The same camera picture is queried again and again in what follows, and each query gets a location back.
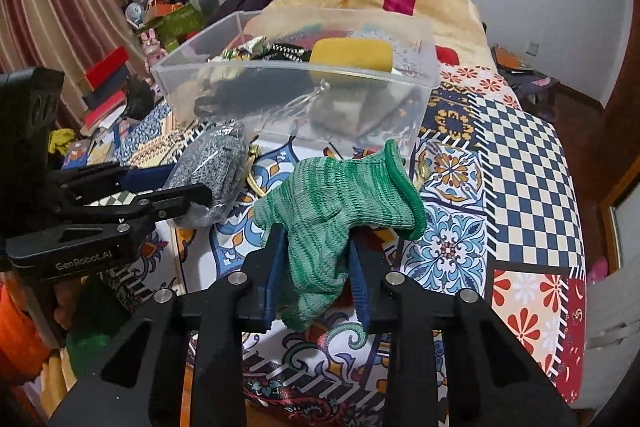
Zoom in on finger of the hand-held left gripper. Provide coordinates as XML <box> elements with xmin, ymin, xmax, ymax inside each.
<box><xmin>47</xmin><ymin>163</ymin><xmax>174</xmax><ymax>204</ymax></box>
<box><xmin>52</xmin><ymin>183</ymin><xmax>214</xmax><ymax>234</ymax></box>

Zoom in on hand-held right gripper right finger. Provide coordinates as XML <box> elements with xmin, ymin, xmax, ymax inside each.
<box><xmin>349</xmin><ymin>236</ymin><xmax>577</xmax><ymax>427</ymax></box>

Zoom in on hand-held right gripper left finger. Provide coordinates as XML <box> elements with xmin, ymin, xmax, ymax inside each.
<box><xmin>50</xmin><ymin>223</ymin><xmax>287</xmax><ymax>427</ymax></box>

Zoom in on grey glove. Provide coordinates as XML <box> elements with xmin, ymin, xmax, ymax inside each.
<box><xmin>164</xmin><ymin>121</ymin><xmax>249</xmax><ymax>228</ymax></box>

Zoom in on green knit glove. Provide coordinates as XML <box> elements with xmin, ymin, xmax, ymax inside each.
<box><xmin>252</xmin><ymin>139</ymin><xmax>427</xmax><ymax>331</ymax></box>

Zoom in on clear plastic storage box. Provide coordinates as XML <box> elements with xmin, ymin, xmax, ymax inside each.
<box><xmin>151</xmin><ymin>4</ymin><xmax>442</xmax><ymax>158</ymax></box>

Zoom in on yellow green cloth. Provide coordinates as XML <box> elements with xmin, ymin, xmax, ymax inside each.
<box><xmin>48</xmin><ymin>129</ymin><xmax>79</xmax><ymax>156</ymax></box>

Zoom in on stack of books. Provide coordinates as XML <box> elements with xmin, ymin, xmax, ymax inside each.
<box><xmin>80</xmin><ymin>88</ymin><xmax>129</xmax><ymax>134</ymax></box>

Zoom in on red flat box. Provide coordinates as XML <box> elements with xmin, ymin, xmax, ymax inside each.
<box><xmin>76</xmin><ymin>46</ymin><xmax>130</xmax><ymax>90</ymax></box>

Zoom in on pink bunny toy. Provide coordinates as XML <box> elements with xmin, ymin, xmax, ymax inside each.
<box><xmin>140</xmin><ymin>32</ymin><xmax>169</xmax><ymax>68</ymax></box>

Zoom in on striped curtain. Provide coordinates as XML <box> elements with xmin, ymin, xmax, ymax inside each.
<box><xmin>0</xmin><ymin>0</ymin><xmax>134</xmax><ymax>134</ymax></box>

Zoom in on green patterned box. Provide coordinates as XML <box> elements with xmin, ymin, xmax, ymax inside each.
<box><xmin>149</xmin><ymin>4</ymin><xmax>207</xmax><ymax>54</ymax></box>

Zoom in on black white striped cloth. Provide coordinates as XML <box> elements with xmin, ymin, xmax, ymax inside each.
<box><xmin>264</xmin><ymin>41</ymin><xmax>314</xmax><ymax>64</ymax></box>

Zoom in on colourful patterned bedsheet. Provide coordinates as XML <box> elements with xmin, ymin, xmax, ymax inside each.
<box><xmin>62</xmin><ymin>57</ymin><xmax>587</xmax><ymax>427</ymax></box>

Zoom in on orange cloth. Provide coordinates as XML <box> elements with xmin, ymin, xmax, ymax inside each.
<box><xmin>0</xmin><ymin>284</ymin><xmax>53</xmax><ymax>385</ymax></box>

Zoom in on yellow sponge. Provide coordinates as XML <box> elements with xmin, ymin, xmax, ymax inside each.
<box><xmin>310</xmin><ymin>38</ymin><xmax>394</xmax><ymax>76</ymax></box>

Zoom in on pink slipper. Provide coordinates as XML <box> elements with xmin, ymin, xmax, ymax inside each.
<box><xmin>587</xmin><ymin>256</ymin><xmax>609</xmax><ymax>284</ymax></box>

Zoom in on dark bedside table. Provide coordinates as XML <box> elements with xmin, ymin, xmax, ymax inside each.
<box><xmin>491</xmin><ymin>44</ymin><xmax>560</xmax><ymax>124</ymax></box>

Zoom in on brass ring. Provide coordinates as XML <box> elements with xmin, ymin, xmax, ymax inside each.
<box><xmin>244</xmin><ymin>143</ymin><xmax>282</xmax><ymax>204</ymax></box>

